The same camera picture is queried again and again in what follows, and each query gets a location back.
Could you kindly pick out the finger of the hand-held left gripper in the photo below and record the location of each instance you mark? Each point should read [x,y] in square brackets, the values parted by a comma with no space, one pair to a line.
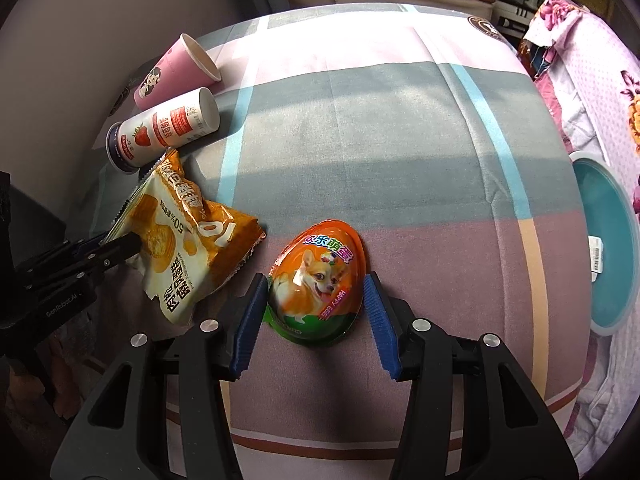
[95,243]
[120,250]

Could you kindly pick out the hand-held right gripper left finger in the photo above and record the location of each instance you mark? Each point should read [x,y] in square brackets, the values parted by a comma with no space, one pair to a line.
[250,320]

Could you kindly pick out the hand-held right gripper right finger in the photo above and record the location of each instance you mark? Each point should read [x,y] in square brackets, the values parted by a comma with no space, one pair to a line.
[380,320]

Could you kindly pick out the yellow white snack bag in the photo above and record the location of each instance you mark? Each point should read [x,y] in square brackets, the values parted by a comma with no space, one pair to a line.
[170,240]

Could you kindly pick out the orange dog print egg toy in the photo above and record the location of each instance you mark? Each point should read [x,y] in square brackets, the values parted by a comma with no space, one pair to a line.
[310,280]

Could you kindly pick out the white strawberry print cup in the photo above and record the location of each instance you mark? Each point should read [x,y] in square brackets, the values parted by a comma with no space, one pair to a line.
[160,132]

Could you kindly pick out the pink paper cup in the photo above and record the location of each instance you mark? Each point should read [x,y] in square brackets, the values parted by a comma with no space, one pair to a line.
[165,75]

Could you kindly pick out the plaid tablecloth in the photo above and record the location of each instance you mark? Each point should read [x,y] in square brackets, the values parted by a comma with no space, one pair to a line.
[375,135]

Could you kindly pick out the teal plastic basin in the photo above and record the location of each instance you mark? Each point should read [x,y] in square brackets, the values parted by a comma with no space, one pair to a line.
[607,220]

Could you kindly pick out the pink floral blanket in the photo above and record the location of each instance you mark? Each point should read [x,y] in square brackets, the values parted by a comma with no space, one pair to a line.
[590,85]

